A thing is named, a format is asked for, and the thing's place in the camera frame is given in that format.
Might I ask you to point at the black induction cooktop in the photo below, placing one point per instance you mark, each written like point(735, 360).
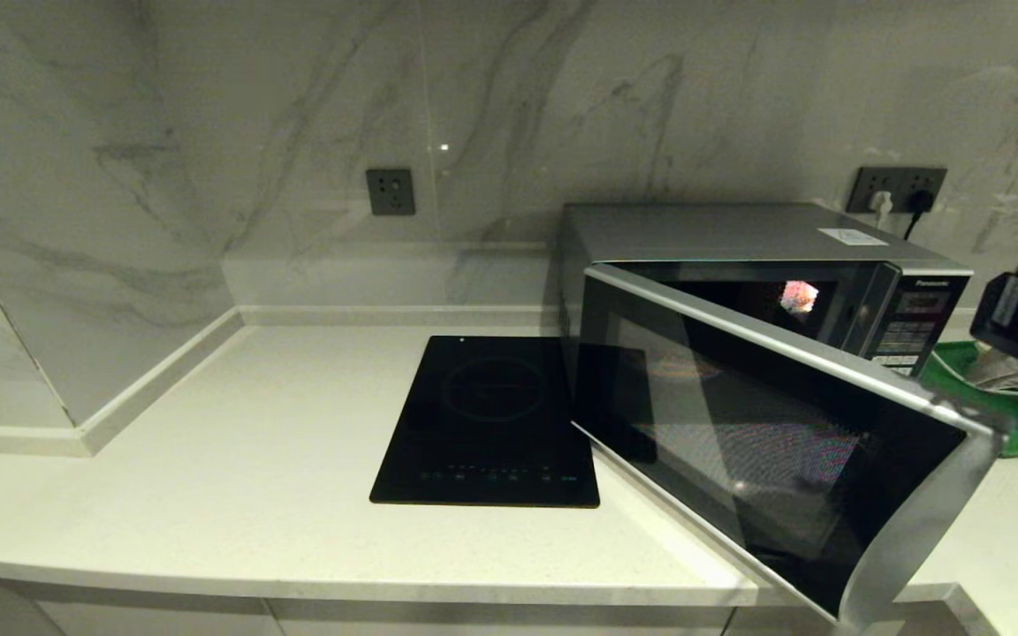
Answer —
point(482, 415)

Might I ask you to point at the white power plug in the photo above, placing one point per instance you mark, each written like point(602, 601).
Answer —
point(881, 205)

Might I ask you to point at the white paper sheet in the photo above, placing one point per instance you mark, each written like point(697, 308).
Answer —
point(854, 237)

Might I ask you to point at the grey single wall socket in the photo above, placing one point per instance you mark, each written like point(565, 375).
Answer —
point(390, 192)

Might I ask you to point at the grey double wall socket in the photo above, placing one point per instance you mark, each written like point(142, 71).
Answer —
point(898, 179)

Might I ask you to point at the black power plug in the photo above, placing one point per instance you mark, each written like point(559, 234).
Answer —
point(920, 201)

